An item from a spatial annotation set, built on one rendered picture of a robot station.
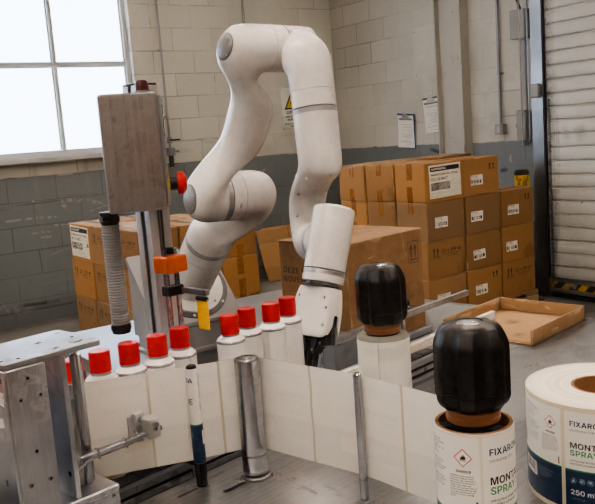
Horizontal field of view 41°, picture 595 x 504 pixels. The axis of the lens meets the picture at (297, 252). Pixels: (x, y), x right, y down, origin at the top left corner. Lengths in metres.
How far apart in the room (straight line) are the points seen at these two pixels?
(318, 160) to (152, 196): 0.39
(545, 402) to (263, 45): 0.96
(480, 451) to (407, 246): 1.26
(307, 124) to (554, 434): 0.77
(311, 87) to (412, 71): 5.88
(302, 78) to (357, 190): 3.93
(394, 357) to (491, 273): 4.34
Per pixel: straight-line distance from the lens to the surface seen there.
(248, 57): 1.68
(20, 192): 6.79
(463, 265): 5.34
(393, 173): 5.22
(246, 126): 1.78
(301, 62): 1.58
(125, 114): 1.30
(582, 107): 6.09
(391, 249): 2.03
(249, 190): 1.89
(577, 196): 6.16
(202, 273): 2.06
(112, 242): 1.36
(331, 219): 1.55
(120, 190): 1.30
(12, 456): 1.05
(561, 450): 1.10
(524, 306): 2.37
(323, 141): 1.55
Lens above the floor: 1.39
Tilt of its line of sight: 9 degrees down
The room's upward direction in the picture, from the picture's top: 4 degrees counter-clockwise
